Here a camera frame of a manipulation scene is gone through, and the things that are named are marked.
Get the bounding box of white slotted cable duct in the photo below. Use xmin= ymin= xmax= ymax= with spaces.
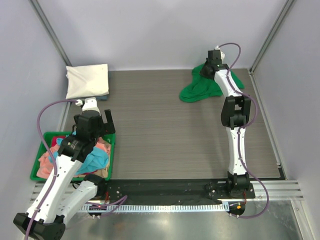
xmin=78 ymin=202 xmax=229 ymax=214

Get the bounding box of left aluminium frame post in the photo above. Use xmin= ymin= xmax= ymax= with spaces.
xmin=29 ymin=0 xmax=72 ymax=66

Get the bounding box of light blue t shirt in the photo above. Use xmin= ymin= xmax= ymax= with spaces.
xmin=47 ymin=137 xmax=111 ymax=177

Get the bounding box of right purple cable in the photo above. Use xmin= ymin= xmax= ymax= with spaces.
xmin=219 ymin=42 xmax=270 ymax=220

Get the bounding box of purple cable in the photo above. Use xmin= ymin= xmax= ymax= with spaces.
xmin=219 ymin=42 xmax=270 ymax=220
xmin=24 ymin=99 xmax=83 ymax=240

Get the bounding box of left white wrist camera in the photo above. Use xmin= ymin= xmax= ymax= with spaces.
xmin=75 ymin=97 xmax=101 ymax=117

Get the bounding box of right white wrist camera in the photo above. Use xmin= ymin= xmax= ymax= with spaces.
xmin=214 ymin=45 xmax=225 ymax=61

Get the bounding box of beige t shirt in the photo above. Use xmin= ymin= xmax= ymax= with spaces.
xmin=74 ymin=160 xmax=110 ymax=178

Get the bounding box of aluminium frame post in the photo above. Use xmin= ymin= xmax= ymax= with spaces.
xmin=248 ymin=0 xmax=296 ymax=75
xmin=29 ymin=0 xmax=72 ymax=66

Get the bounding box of right aluminium frame post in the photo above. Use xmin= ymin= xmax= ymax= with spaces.
xmin=248 ymin=0 xmax=296 ymax=75

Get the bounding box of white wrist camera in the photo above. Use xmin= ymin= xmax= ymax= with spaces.
xmin=75 ymin=97 xmax=101 ymax=117
xmin=214 ymin=45 xmax=225 ymax=61

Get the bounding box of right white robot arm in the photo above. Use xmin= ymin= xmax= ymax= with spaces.
xmin=200 ymin=47 xmax=251 ymax=198

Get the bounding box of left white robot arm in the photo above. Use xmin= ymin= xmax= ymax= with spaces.
xmin=13 ymin=109 xmax=116 ymax=240

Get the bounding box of green plastic tray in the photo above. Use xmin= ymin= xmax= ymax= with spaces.
xmin=30 ymin=131 xmax=116 ymax=181

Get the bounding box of folded white t shirt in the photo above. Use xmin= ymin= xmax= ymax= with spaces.
xmin=66 ymin=64 xmax=109 ymax=99

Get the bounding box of aluminium rail profile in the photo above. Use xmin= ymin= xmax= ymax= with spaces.
xmin=29 ymin=180 xmax=304 ymax=203

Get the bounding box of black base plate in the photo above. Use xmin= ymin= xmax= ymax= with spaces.
xmin=93 ymin=178 xmax=256 ymax=206

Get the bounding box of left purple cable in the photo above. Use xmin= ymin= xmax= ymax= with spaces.
xmin=24 ymin=99 xmax=83 ymax=240

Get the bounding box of green t shirt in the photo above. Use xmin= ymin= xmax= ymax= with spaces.
xmin=179 ymin=62 xmax=245 ymax=103

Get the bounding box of pink t shirt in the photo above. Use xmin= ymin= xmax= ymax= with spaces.
xmin=36 ymin=137 xmax=112 ymax=179

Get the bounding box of magenta t shirt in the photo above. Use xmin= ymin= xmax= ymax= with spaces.
xmin=51 ymin=135 xmax=67 ymax=147

